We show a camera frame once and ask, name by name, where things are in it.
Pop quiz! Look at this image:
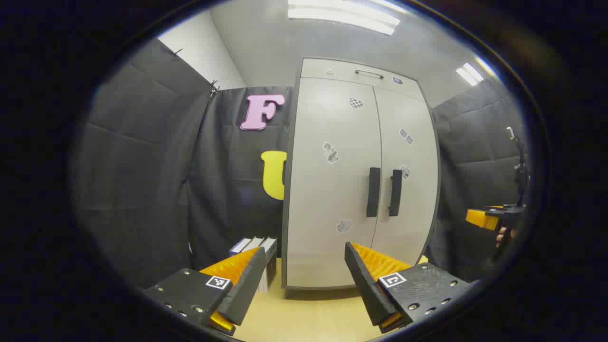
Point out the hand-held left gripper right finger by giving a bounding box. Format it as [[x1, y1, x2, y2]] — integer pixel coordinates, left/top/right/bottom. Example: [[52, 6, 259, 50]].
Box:
[[344, 241, 478, 334]]

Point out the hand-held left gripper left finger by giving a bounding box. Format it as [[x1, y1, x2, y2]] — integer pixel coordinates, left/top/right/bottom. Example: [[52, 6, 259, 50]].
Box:
[[142, 246, 268, 337]]

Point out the grey shoe cabinet door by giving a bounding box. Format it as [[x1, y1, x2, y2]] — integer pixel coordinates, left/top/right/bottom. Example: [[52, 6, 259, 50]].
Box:
[[287, 77, 383, 288], [372, 87, 440, 266]]

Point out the grey double-door shoe cabinet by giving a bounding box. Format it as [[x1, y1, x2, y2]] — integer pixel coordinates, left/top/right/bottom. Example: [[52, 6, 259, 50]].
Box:
[[282, 57, 441, 291]]

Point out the black backdrop cloth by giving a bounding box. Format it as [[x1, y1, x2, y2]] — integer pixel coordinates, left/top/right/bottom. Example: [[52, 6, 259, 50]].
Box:
[[71, 38, 295, 288], [425, 78, 530, 283]]

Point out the small ceiling light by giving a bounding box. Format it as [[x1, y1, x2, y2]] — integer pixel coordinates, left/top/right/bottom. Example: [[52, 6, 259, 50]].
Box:
[[456, 63, 484, 87]]

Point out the long ceiling light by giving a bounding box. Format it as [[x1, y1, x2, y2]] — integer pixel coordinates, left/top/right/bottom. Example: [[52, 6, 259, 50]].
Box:
[[287, 0, 401, 36]]

